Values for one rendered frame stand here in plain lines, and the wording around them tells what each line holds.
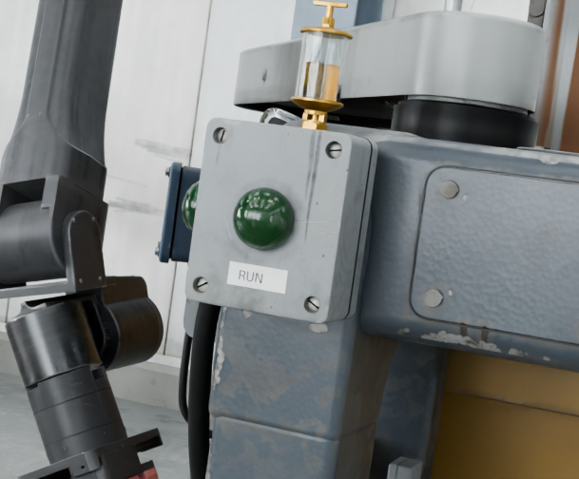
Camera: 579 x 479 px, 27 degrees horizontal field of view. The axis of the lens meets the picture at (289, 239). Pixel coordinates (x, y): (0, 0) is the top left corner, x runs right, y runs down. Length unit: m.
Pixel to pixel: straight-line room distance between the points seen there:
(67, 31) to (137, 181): 5.59
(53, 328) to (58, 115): 0.15
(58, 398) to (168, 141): 5.60
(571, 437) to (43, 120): 0.44
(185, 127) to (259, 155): 5.81
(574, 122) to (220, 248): 0.56
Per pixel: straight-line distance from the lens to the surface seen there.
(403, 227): 0.60
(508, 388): 0.84
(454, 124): 0.71
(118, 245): 6.53
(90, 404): 0.84
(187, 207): 0.59
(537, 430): 0.89
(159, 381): 6.42
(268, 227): 0.55
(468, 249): 0.59
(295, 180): 0.56
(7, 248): 0.85
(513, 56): 0.72
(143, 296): 0.93
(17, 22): 6.97
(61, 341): 0.84
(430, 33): 0.73
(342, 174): 0.55
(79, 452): 0.84
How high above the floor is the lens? 1.31
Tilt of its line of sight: 3 degrees down
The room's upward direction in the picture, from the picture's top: 8 degrees clockwise
